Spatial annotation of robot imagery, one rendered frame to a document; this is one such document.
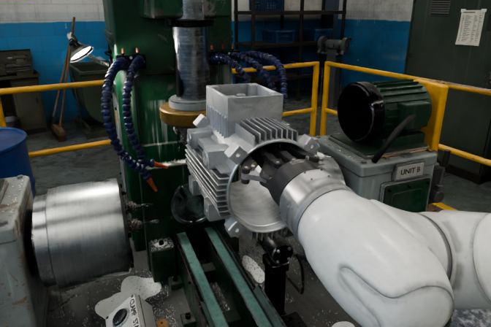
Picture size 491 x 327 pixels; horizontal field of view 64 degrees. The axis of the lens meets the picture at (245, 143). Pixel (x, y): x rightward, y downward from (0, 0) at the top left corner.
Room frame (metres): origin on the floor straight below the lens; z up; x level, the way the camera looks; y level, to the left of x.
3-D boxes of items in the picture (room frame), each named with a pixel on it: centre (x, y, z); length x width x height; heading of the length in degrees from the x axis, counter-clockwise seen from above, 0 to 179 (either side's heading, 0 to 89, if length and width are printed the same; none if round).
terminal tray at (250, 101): (0.69, 0.01, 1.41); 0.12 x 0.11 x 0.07; 22
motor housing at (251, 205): (0.65, -0.01, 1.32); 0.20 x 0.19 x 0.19; 22
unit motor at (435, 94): (1.19, -0.48, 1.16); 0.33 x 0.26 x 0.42; 112
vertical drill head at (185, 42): (1.02, 0.14, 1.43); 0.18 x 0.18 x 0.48
